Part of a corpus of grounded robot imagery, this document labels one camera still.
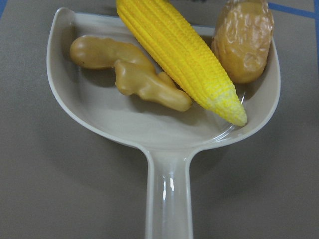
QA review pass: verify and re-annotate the beige plastic dustpan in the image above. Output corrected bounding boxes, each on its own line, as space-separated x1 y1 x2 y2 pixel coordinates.
47 7 281 239

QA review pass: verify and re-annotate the tan toy ginger root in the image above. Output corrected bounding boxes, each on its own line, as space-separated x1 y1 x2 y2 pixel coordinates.
69 36 192 112

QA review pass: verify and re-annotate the yellow toy corn cob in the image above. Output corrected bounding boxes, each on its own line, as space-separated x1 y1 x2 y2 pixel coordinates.
116 0 247 126

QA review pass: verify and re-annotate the brown toy potato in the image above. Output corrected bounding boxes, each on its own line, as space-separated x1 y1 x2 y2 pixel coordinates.
211 0 274 84

